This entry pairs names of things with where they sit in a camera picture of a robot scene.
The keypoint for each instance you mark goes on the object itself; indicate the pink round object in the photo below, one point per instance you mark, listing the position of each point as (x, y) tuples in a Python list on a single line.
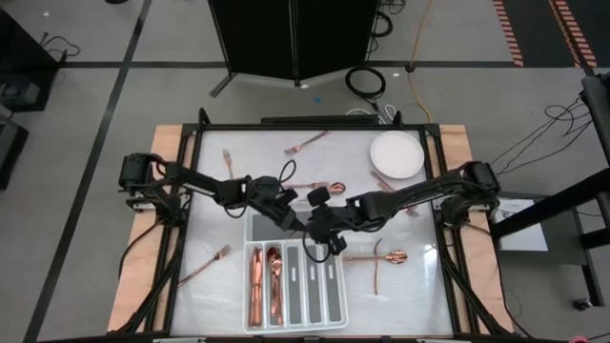
[(579, 339)]

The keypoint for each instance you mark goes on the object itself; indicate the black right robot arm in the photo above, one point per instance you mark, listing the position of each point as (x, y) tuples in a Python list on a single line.
[(419, 193)]

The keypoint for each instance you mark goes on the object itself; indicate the white table cover sheet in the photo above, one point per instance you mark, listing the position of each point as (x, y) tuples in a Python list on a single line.
[(224, 314)]

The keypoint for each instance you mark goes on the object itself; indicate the black equipment cart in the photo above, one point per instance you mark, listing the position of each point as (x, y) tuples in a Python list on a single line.
[(24, 47)]

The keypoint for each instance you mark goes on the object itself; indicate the copper fork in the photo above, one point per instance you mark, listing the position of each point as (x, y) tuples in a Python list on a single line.
[(305, 185), (228, 162), (205, 266), (379, 183), (307, 143), (381, 178)]

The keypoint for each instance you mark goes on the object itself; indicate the black caster wheel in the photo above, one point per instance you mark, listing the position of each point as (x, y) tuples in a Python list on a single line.
[(582, 303)]

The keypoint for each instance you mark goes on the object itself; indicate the white cutlery organizer tray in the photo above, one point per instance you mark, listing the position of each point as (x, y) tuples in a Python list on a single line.
[(295, 286)]

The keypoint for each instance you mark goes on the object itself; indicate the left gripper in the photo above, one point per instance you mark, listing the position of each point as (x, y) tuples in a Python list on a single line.
[(276, 200)]

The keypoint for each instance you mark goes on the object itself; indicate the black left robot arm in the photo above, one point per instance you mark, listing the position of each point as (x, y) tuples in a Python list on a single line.
[(205, 181)]

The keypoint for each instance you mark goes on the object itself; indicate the black metal stand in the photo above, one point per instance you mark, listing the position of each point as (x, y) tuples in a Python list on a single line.
[(553, 205)]

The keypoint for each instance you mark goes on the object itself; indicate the white paper sheet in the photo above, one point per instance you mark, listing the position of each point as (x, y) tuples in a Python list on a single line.
[(519, 233)]

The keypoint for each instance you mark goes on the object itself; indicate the white round plate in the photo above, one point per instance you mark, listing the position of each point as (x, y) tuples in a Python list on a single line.
[(397, 155)]

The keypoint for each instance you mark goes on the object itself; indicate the black aluminium table frame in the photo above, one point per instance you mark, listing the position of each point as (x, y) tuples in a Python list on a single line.
[(238, 127)]

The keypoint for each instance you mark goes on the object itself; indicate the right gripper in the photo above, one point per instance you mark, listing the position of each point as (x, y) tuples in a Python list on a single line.
[(333, 221)]

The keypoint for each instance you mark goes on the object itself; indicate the copper spoon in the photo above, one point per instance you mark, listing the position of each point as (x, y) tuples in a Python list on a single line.
[(395, 257), (274, 259), (271, 295), (337, 188), (278, 309)]

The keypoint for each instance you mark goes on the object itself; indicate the black box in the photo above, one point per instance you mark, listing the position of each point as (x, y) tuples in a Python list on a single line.
[(9, 147)]

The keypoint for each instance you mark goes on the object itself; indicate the black room divider panel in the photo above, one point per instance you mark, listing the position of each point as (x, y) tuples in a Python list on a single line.
[(295, 38)]

